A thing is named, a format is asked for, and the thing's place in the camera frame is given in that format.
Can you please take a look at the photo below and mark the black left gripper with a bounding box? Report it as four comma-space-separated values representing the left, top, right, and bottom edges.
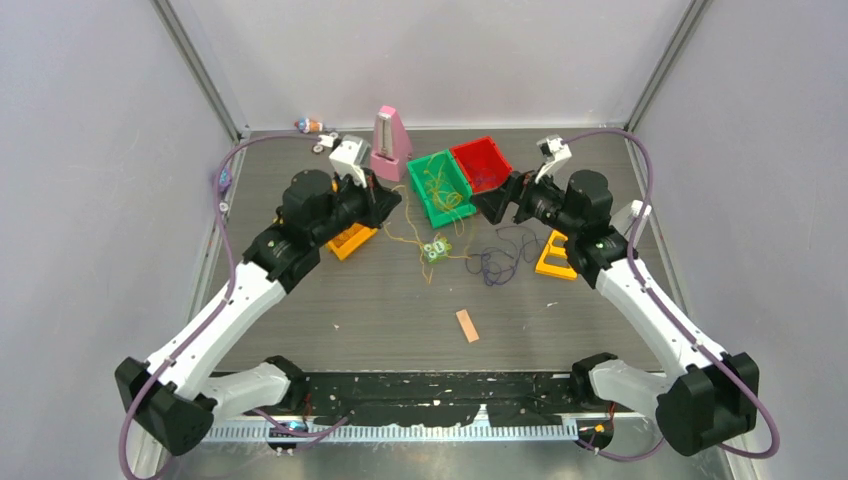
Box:
313, 165, 401, 246

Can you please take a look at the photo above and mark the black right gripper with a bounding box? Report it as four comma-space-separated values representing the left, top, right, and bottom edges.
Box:
471, 162, 581, 238

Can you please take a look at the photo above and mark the yellow cable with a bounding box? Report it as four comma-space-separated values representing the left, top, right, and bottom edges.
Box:
382, 184, 478, 286
422, 152, 468, 236

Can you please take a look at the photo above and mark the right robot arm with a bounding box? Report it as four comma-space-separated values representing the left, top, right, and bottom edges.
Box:
471, 170, 759, 456

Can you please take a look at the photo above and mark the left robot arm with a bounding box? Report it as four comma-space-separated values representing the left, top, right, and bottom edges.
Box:
115, 170, 402, 456

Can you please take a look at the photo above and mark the red plastic bin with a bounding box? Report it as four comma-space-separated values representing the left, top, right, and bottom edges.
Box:
449, 136, 513, 193

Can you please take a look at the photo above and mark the orange plastic bin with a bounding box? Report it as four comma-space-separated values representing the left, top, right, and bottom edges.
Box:
326, 223, 378, 261

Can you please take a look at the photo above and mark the green plastic bin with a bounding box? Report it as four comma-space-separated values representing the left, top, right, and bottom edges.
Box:
407, 150, 477, 229

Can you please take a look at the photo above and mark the pink metronome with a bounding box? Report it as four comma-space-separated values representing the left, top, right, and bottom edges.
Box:
369, 105, 413, 182

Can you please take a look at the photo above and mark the green owl puzzle piece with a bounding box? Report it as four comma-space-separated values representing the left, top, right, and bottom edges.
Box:
420, 236, 452, 264

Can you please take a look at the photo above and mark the yellow triangle block right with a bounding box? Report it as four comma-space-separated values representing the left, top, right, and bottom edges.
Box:
535, 231, 578, 281

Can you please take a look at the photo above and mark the small clown figurine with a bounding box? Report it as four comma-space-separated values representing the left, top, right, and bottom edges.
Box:
293, 117, 325, 134

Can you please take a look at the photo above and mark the tan wooden block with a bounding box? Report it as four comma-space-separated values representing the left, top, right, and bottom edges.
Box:
456, 309, 480, 343

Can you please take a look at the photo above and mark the white metronome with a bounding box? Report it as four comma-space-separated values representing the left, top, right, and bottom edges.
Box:
610, 200, 652, 247

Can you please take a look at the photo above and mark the purple paw toy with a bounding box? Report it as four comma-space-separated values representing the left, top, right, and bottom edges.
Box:
215, 167, 233, 195

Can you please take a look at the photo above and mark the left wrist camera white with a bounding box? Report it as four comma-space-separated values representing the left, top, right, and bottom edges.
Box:
318, 132, 371, 187

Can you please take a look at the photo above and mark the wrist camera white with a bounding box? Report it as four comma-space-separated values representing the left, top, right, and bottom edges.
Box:
318, 132, 371, 187
534, 135, 572, 184

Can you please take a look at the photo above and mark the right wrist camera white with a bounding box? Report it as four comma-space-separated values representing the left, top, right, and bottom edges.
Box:
534, 135, 572, 184

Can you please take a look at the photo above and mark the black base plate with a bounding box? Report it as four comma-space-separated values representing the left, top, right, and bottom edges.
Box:
261, 371, 610, 427

